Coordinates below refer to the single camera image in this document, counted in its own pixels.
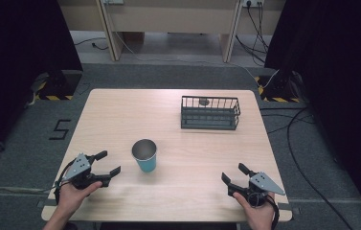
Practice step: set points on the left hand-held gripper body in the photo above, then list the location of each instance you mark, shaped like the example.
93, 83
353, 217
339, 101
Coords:
82, 175

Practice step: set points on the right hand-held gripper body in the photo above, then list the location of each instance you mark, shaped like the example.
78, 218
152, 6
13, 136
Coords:
261, 185

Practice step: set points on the person's left hand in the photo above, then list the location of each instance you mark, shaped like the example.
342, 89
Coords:
71, 198

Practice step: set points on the person's right hand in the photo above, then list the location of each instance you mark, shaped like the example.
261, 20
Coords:
259, 217

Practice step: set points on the blue cup with metal inside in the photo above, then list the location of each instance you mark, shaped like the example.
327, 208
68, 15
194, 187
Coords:
146, 163

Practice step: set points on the small dark round object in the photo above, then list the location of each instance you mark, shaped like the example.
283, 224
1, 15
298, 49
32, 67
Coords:
204, 102

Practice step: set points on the black stand base hazard tape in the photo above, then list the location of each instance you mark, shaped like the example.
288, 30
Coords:
58, 86
280, 87

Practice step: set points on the black curtain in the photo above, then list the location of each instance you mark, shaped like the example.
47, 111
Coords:
18, 64
341, 80

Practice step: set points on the beige wooden desk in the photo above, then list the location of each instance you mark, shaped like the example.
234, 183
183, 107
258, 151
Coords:
175, 17

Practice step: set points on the white wall socket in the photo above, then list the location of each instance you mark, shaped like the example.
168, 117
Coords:
252, 2

